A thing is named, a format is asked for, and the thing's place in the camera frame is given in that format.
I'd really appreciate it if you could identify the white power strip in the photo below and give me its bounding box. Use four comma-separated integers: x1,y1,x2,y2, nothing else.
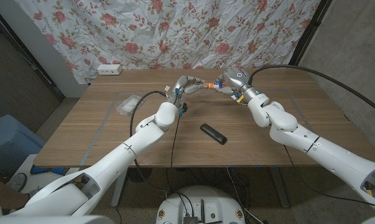
96,63,123,76

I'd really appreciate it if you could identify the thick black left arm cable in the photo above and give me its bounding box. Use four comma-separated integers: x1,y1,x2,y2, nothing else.
129,90,169,200

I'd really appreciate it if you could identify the black TV remote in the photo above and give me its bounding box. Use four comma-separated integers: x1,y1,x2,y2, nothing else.
200,123,228,146

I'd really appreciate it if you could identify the blue plastic bin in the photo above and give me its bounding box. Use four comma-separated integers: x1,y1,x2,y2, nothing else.
0,114,47,174

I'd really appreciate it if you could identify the white floor cable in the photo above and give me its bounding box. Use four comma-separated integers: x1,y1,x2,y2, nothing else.
226,167,264,224

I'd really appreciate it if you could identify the grey table leg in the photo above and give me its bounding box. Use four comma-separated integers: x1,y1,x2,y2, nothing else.
269,166,290,208

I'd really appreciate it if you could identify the black door frame strip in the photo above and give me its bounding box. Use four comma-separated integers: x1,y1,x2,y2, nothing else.
0,6,65,101

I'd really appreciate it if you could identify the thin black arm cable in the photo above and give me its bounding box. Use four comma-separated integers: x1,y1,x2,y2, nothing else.
170,114,180,169
283,145,375,211

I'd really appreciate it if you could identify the black backdrop frame pole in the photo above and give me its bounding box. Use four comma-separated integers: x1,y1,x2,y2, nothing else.
287,0,333,68

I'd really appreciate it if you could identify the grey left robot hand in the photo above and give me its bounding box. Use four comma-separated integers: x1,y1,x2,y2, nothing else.
168,75,206,108

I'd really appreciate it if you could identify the white table leg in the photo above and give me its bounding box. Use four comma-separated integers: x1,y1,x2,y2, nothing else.
111,167,129,208

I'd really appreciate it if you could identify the floral print curtain backdrop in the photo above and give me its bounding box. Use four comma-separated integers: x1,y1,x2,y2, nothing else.
14,0,322,84

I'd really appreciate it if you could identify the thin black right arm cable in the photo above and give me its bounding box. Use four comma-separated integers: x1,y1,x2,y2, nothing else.
283,145,375,211

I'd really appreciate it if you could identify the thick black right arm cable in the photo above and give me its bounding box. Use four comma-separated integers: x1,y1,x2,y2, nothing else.
248,64,375,118

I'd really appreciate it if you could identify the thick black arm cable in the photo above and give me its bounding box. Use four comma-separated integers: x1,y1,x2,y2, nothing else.
248,64,375,118
129,90,169,200

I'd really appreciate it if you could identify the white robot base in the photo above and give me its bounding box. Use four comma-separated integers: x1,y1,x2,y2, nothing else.
155,185,246,224

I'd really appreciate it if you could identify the person bare leg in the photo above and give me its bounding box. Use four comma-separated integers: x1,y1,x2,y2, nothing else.
0,177,29,210

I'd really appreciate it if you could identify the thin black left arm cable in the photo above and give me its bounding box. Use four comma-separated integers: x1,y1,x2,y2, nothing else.
170,114,180,169

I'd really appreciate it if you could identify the white robot torso edge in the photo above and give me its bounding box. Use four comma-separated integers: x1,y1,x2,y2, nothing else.
0,214,115,224

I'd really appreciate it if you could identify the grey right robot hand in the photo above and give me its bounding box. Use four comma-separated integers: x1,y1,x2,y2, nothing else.
216,68,259,103

